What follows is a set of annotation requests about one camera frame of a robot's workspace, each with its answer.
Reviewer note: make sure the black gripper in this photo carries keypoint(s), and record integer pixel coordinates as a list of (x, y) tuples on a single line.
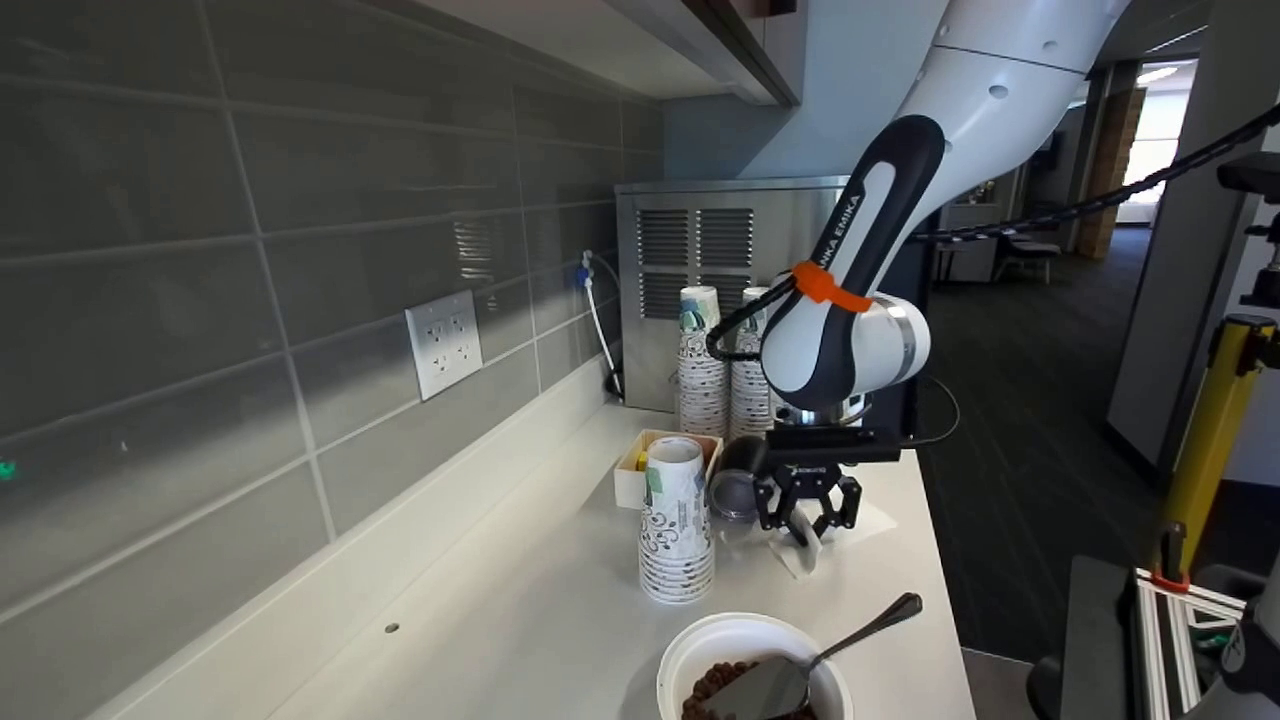
[(804, 478)]

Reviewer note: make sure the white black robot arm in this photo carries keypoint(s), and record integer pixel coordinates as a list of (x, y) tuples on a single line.
[(864, 202)]

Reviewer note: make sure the black tray with packets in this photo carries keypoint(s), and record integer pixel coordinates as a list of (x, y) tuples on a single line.
[(732, 487)]

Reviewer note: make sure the metal spoon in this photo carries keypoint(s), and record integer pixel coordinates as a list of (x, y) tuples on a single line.
[(864, 631)]

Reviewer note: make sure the white cup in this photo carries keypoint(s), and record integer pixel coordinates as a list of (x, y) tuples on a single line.
[(677, 546)]

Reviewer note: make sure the white bowl with coffee grounds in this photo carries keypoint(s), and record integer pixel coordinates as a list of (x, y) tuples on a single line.
[(704, 647)]

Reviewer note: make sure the white soap bottle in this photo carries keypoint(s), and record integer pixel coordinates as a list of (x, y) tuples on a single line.
[(702, 373)]

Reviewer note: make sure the stainless steel appliance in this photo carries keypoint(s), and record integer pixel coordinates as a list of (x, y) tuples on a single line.
[(695, 227)]

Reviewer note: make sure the dark equipment cart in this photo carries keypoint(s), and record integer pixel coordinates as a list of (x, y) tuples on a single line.
[(1093, 642)]

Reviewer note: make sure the dark background desk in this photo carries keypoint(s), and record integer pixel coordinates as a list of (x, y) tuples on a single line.
[(1003, 253)]

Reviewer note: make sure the overhead cabinet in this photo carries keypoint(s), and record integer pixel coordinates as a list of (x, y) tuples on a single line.
[(625, 41)]

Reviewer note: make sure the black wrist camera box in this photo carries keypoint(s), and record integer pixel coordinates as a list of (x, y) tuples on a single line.
[(832, 446)]

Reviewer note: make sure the aluminium frame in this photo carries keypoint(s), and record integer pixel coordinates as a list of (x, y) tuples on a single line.
[(1167, 625)]

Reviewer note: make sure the white wall outlet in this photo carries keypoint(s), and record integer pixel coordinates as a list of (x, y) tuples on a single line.
[(447, 346)]

